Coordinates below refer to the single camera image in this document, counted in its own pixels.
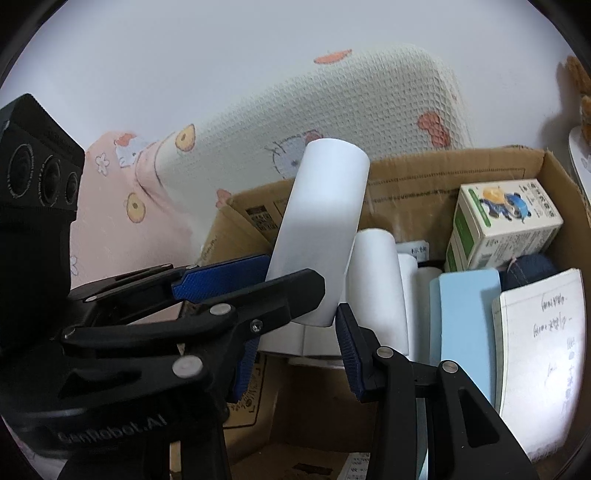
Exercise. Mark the brown cardboard box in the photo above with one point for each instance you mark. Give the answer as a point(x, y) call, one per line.
point(415, 180)

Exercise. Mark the white tray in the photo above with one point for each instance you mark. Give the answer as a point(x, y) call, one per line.
point(579, 152)

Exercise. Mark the light blue rectangular pack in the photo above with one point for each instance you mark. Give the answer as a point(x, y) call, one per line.
point(466, 323)

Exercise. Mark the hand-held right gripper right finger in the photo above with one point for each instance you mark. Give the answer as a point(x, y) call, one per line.
point(353, 350)

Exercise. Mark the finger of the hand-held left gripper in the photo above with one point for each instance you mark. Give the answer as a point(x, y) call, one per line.
point(277, 300)
point(217, 279)

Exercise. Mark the white lined notebook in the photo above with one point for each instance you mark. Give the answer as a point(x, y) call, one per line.
point(540, 369)

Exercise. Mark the brown teddy bear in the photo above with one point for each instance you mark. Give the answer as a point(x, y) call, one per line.
point(582, 106)

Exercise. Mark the pink printed bed sheet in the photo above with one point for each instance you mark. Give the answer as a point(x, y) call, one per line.
point(120, 194)

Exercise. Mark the dark blue denim item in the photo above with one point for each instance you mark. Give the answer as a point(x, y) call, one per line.
point(531, 272)

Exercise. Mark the white cat print pillow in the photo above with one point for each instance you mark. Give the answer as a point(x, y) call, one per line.
point(346, 101)

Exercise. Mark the green white carton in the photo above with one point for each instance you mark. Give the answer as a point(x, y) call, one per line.
point(503, 230)

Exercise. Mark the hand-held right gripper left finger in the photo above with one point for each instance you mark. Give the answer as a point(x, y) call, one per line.
point(244, 369)

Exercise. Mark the stack of white rolls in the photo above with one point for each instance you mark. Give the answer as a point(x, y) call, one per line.
point(422, 314)

